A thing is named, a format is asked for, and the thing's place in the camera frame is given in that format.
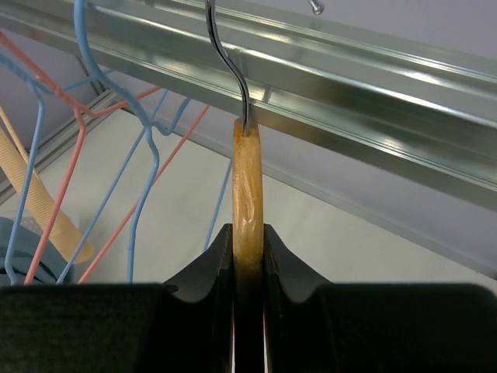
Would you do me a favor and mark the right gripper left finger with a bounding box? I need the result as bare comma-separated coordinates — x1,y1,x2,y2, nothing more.
1,225,234,372

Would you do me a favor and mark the wooden hanger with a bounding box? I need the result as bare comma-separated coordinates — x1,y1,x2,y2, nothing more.
204,0,325,373

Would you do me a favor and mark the pink wire hanger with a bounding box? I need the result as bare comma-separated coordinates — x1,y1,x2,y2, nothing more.
1,32,210,285

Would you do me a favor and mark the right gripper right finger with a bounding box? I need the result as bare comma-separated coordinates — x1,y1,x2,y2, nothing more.
264,225,496,372

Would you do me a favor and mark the beige plastic hanger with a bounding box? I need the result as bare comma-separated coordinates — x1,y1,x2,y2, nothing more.
1,110,83,260

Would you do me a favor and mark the light blue wire hanger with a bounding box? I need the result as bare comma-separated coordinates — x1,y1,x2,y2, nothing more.
1,54,95,285

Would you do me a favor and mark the metal hanging rail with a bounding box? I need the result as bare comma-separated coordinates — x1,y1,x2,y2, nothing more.
0,0,497,213

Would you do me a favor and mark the grey blue t shirt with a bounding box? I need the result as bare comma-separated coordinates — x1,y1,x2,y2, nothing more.
1,217,67,287

